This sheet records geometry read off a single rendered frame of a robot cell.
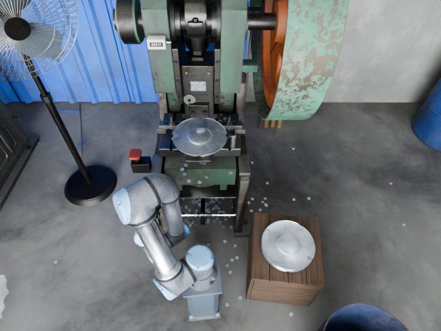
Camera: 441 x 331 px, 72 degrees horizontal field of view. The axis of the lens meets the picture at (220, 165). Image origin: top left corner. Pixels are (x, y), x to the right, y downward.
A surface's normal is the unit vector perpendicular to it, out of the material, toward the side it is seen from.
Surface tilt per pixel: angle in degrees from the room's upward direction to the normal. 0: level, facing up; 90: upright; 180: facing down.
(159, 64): 90
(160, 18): 90
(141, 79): 90
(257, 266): 0
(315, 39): 70
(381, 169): 0
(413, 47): 90
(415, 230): 0
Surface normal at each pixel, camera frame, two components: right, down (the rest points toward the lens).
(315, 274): 0.02, -0.64
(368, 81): 0.02, 0.77
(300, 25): 0.03, 0.46
